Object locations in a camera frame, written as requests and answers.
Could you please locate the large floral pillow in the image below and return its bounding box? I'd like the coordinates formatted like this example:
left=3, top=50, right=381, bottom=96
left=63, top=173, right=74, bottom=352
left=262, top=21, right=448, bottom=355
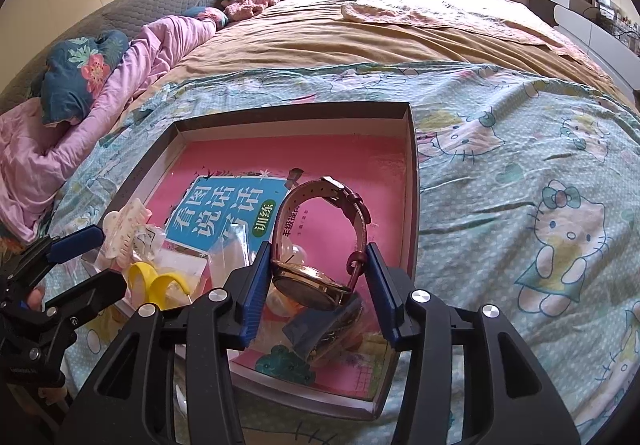
left=40, top=29, right=132, bottom=126

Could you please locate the pink lace cloth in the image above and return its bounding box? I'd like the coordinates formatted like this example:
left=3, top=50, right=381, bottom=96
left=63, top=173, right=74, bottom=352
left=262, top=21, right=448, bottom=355
left=341, top=0, right=571, bottom=50

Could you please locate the cream hair claw clip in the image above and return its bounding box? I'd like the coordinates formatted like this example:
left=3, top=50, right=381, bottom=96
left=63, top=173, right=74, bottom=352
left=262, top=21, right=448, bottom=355
left=102, top=202, right=155, bottom=272

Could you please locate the tan blanket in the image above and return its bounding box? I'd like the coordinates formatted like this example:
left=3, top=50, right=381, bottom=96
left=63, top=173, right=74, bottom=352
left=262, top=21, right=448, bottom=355
left=120, top=0, right=636, bottom=126

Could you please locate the person's left hand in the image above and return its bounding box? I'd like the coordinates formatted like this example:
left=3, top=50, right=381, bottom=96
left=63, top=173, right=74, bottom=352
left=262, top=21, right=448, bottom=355
left=24, top=287, right=70, bottom=414

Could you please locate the yellow plastic bracelet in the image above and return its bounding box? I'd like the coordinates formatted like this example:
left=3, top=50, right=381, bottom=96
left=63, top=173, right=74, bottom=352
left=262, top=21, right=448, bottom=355
left=125, top=261, right=195, bottom=311

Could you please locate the clear packet with white card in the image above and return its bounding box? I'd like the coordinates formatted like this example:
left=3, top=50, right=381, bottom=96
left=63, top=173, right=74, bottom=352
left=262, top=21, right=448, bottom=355
left=147, top=245, right=210, bottom=298

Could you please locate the small floral pillow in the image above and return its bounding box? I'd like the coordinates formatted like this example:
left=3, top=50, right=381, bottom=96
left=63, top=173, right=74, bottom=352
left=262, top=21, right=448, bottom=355
left=181, top=6, right=230, bottom=32

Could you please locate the pink quilt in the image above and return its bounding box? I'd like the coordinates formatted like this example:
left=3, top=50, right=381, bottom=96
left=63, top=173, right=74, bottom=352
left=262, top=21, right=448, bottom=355
left=0, top=15, right=218, bottom=241

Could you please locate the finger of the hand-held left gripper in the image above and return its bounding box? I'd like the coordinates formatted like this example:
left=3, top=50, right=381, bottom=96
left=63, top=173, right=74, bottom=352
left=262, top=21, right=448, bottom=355
left=10, top=224, right=107, bottom=282
left=44, top=269, right=128, bottom=332

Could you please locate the grey quilted headboard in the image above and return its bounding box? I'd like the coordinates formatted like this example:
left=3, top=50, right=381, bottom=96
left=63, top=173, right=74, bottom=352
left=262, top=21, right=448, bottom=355
left=0, top=0, right=221, bottom=96

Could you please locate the pink book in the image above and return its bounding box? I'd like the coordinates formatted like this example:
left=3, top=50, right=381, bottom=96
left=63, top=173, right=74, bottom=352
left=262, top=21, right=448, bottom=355
left=145, top=135, right=408, bottom=401

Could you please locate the clear bag with dark jewelry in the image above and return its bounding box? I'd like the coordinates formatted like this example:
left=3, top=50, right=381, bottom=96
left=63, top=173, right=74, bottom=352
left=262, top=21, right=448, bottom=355
left=282, top=295, right=365, bottom=366

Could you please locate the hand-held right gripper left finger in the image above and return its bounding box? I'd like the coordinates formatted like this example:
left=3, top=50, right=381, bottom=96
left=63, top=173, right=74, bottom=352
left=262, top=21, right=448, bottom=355
left=59, top=240, right=275, bottom=445

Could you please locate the small packet with printed card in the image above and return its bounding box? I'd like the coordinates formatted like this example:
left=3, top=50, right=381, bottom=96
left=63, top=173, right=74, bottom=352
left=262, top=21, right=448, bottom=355
left=132, top=225, right=166, bottom=261

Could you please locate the shallow grey cardboard box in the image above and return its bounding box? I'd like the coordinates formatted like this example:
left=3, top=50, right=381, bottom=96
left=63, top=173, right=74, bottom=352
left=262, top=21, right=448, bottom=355
left=82, top=101, right=421, bottom=421

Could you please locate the brown strap wrist watch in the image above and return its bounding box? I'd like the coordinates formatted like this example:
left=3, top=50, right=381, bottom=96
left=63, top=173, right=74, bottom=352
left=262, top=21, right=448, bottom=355
left=270, top=176, right=373, bottom=312

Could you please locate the clutter of cosmetics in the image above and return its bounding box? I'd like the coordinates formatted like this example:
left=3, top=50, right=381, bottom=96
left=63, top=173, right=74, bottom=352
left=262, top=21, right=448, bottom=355
left=530, top=0, right=640, bottom=46

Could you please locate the white rounded vanity desk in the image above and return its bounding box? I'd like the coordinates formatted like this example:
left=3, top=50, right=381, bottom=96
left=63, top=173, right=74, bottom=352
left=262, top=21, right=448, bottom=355
left=529, top=0, right=640, bottom=93

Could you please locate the light blue cartoon blanket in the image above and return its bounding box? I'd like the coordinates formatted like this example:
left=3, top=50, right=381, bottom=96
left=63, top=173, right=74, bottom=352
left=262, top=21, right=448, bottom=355
left=50, top=62, right=640, bottom=445

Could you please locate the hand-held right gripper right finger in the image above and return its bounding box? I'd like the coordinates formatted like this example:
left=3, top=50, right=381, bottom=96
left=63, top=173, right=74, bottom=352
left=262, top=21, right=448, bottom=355
left=364, top=241, right=581, bottom=445

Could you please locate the clear plastic bag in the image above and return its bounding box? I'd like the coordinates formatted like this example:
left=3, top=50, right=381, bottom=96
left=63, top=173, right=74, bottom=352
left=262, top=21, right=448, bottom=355
left=206, top=227, right=252, bottom=291

